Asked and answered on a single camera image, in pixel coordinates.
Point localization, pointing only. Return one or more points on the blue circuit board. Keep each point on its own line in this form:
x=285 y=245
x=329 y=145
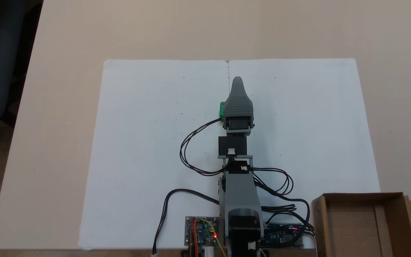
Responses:
x=280 y=237

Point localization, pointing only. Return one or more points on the white paper sheet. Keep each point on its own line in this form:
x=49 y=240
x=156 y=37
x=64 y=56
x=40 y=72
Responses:
x=316 y=125
x=137 y=142

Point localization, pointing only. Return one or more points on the brown cardboard box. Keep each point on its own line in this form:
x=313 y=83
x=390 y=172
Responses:
x=351 y=228

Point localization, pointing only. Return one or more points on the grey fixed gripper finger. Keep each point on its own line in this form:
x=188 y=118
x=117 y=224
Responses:
x=238 y=103

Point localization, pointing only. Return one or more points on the white USB plug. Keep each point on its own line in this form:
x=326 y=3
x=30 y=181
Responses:
x=209 y=252

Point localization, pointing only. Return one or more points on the green die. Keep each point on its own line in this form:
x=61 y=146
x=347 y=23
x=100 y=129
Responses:
x=222 y=110

